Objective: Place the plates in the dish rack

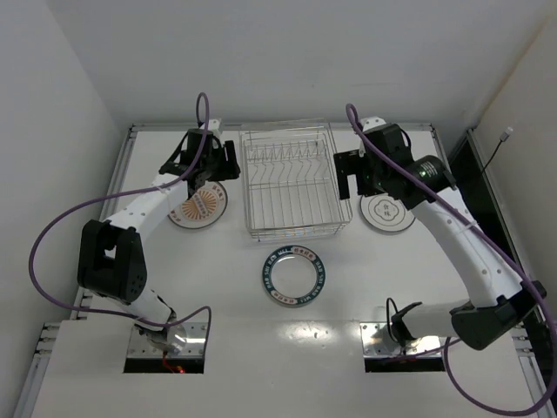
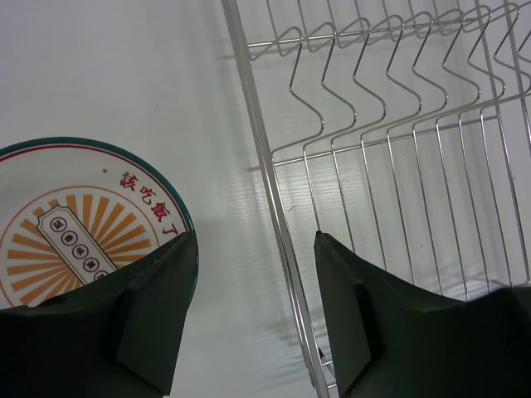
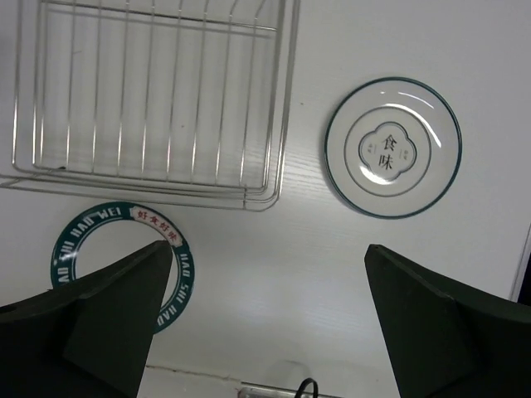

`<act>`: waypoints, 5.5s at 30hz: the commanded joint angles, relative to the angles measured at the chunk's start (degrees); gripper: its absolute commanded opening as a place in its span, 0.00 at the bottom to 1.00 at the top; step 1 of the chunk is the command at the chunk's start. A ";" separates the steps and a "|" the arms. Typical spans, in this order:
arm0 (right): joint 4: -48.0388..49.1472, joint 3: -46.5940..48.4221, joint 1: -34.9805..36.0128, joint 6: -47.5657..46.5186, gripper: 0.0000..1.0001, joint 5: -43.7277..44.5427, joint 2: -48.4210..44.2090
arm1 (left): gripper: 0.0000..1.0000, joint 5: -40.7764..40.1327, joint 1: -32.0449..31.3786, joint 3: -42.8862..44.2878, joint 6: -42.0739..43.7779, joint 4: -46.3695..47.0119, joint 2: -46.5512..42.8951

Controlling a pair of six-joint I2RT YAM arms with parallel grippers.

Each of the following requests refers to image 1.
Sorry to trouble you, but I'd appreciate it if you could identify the orange sunburst plate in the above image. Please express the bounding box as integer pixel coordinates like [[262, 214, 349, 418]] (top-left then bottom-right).
[[168, 182, 228, 230]]

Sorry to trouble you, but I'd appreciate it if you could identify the white plate with emblem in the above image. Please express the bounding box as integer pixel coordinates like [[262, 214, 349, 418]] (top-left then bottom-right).
[[359, 193, 415, 233]]

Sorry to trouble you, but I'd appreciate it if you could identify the dark green rimmed plate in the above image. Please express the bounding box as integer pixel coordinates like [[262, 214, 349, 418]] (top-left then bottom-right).
[[262, 245, 326, 307]]

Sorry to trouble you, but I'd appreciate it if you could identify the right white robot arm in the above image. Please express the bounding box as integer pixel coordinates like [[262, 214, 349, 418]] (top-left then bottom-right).
[[334, 117, 536, 350]]

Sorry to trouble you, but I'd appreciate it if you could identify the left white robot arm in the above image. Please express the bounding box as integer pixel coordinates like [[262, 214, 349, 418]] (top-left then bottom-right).
[[77, 119, 240, 350]]

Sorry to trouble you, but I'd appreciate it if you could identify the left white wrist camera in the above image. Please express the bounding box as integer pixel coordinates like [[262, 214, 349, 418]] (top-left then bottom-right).
[[200, 118, 223, 138]]

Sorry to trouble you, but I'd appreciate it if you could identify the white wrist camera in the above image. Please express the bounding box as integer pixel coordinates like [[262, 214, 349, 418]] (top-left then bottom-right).
[[200, 118, 223, 138], [359, 116, 386, 131]]

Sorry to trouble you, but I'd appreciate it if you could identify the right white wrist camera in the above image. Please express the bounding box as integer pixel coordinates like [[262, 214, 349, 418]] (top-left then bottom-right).
[[359, 116, 386, 131]]

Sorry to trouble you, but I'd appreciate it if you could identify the metal wire dish rack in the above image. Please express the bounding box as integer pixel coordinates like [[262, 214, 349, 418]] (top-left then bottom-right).
[[239, 118, 352, 242]]

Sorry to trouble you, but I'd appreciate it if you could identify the black cable with white plug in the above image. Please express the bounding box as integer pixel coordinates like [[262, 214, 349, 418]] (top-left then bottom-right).
[[481, 126, 514, 174]]

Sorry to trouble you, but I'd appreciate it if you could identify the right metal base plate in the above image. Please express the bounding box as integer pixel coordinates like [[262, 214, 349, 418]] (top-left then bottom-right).
[[359, 322, 445, 360]]

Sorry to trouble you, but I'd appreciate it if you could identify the metal base plate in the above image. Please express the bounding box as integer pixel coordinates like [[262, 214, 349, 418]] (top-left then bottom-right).
[[127, 322, 209, 360], [359, 322, 445, 360]]

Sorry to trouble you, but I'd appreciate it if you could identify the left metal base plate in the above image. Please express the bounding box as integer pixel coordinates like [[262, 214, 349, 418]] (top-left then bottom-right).
[[127, 322, 209, 360]]

